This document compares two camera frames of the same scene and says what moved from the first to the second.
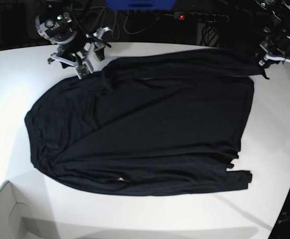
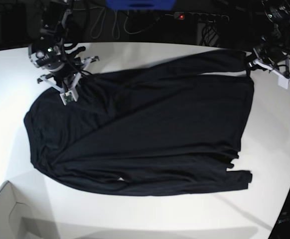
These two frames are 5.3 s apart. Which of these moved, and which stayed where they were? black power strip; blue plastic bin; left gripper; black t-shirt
Moved: left gripper
Stayed: black power strip; black t-shirt; blue plastic bin
